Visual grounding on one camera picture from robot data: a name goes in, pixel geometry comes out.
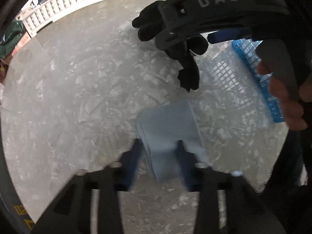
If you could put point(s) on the black chair with yellow print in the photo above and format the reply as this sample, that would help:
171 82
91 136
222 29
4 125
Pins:
16 213

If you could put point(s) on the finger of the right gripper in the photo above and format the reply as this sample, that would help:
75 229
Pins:
228 35
168 38

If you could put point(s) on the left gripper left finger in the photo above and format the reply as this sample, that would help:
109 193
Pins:
125 168

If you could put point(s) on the right hand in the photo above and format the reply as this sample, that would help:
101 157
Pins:
292 111

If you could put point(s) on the black plush toy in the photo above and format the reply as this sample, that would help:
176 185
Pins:
150 23

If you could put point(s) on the light blue cloth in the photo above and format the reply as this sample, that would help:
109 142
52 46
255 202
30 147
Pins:
160 129

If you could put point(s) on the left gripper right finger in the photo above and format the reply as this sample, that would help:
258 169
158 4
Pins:
192 170

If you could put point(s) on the blue plastic laundry basket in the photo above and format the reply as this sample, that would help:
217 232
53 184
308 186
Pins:
245 49

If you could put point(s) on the green plastic bag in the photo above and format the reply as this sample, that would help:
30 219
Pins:
11 37

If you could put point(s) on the cardboard box red print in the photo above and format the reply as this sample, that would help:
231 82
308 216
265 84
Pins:
22 42

